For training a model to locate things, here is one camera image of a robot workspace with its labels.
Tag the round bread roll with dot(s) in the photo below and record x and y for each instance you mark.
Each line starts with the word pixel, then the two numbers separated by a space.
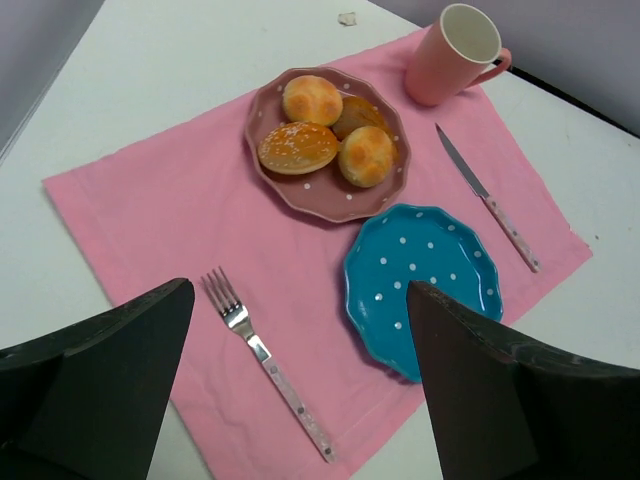
pixel 366 156
pixel 310 98

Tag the fork with pink handle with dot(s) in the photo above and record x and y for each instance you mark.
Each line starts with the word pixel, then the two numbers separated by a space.
pixel 237 318

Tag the pink mug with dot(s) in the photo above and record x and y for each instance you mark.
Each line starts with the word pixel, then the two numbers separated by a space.
pixel 461 49

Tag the knife with pink handle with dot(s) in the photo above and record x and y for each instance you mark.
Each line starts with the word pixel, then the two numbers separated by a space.
pixel 491 203

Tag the small white debris scrap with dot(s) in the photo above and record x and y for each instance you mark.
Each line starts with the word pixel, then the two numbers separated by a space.
pixel 347 19

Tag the pink cloth placemat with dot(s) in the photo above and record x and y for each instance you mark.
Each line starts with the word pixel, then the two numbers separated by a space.
pixel 188 199

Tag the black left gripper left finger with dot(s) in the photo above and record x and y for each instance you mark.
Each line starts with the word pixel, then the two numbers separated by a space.
pixel 88 401

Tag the mauve polka dot plate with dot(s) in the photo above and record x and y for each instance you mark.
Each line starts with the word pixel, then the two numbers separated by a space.
pixel 325 193

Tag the dark brown flat bread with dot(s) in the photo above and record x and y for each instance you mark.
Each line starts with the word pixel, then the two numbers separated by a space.
pixel 358 112

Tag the sesame seed bun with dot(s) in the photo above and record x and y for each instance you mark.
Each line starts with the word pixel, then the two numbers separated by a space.
pixel 298 148

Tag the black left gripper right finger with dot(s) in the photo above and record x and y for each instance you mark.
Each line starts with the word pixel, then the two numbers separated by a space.
pixel 504 405

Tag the blue polka dot plate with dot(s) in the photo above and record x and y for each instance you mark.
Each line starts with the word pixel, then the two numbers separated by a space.
pixel 410 243

